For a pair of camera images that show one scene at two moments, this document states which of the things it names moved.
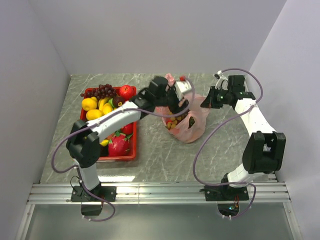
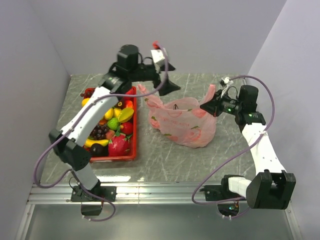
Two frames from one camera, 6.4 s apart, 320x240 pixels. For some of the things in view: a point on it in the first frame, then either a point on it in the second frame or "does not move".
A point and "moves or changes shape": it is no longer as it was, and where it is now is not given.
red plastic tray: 121,145 does not move
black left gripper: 175,108 to 169,86
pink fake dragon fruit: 119,145 does not move
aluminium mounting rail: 158,193 does not move
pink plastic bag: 192,128 moves or changes shape
